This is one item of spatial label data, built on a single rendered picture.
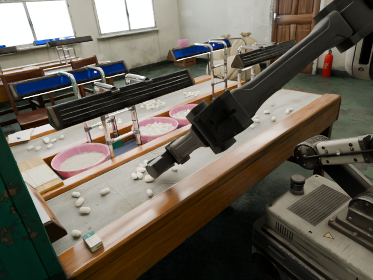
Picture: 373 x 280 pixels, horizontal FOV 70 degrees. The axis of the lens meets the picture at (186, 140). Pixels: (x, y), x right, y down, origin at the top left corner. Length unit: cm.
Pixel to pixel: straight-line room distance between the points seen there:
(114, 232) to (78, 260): 12
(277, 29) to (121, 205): 541
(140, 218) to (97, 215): 18
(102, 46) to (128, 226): 591
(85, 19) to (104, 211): 569
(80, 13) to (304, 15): 440
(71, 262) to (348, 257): 96
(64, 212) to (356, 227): 112
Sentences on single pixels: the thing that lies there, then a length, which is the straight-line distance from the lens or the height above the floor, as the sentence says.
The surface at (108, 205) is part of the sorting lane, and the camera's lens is 103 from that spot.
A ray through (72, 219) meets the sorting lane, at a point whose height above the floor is 74.
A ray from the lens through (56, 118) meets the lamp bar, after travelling 94.
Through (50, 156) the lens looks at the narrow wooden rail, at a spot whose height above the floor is 76.
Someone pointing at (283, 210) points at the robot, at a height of 47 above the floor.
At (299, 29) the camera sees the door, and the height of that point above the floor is 81.
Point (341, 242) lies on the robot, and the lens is 129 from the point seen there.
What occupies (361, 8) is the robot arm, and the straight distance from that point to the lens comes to 70.
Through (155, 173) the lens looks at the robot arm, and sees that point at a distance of 92.
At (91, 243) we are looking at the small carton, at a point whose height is 79.
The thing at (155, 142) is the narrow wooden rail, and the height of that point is 76.
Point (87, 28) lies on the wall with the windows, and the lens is 647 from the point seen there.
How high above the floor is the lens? 136
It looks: 27 degrees down
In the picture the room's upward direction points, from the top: 5 degrees counter-clockwise
